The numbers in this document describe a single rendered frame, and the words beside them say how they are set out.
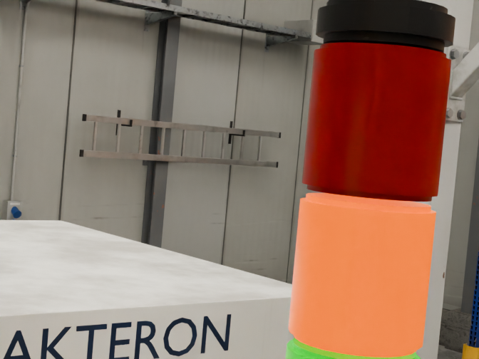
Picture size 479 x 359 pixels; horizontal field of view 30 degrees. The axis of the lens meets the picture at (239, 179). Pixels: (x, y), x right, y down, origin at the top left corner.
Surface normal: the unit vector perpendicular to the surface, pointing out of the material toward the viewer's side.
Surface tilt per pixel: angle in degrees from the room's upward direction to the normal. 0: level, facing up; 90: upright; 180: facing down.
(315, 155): 90
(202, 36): 90
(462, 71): 90
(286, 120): 90
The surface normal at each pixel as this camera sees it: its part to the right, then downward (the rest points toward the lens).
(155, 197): 0.66, 0.10
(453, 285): -0.74, -0.03
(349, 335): -0.23, 0.03
